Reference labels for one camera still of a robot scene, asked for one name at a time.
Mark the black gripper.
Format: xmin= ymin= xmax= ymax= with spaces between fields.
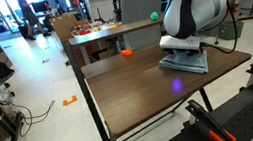
xmin=164 ymin=43 xmax=204 ymax=60

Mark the light blue towel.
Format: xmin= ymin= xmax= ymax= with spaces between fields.
xmin=157 ymin=46 xmax=211 ymax=80

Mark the green bumpy ball toy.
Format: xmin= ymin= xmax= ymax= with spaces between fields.
xmin=149 ymin=10 xmax=160 ymax=22

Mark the small orange toy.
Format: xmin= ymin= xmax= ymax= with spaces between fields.
xmin=120 ymin=47 xmax=135 ymax=59

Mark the grey partition panel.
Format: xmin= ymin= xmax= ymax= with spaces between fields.
xmin=118 ymin=0 xmax=170 ymax=50

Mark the green plastic bin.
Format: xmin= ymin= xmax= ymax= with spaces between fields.
xmin=215 ymin=18 xmax=247 ymax=42

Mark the long wooden side table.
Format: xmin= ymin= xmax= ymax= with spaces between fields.
xmin=66 ymin=13 xmax=172 ymax=67

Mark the red fire extinguisher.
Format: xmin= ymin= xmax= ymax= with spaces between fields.
xmin=228 ymin=0 xmax=245 ymax=14

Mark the tray of colourful toys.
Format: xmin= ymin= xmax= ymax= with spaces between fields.
xmin=69 ymin=16 xmax=124 ymax=38

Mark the white partition panel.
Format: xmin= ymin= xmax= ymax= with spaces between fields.
xmin=85 ymin=0 xmax=120 ymax=24

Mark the large cardboard sheet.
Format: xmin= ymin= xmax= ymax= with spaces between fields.
xmin=48 ymin=11 xmax=91 ymax=44

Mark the black desk monitor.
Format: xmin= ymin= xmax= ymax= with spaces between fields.
xmin=30 ymin=0 xmax=49 ymax=14

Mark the walking person in shorts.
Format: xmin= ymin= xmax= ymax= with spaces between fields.
xmin=17 ymin=0 xmax=53 ymax=42

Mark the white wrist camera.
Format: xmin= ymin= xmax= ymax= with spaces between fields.
xmin=157 ymin=29 xmax=203 ymax=58

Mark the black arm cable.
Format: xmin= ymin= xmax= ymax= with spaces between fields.
xmin=195 ymin=0 xmax=243 ymax=59

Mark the black orange-handled bar clamp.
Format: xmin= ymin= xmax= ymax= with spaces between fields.
xmin=184 ymin=93 xmax=238 ymax=141

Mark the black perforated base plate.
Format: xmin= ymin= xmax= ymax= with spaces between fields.
xmin=132 ymin=68 xmax=253 ymax=141

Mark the black table frame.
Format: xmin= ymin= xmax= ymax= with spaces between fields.
xmin=60 ymin=20 xmax=219 ymax=141

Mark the black floor cable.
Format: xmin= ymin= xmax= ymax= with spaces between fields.
xmin=0 ymin=90 xmax=61 ymax=141

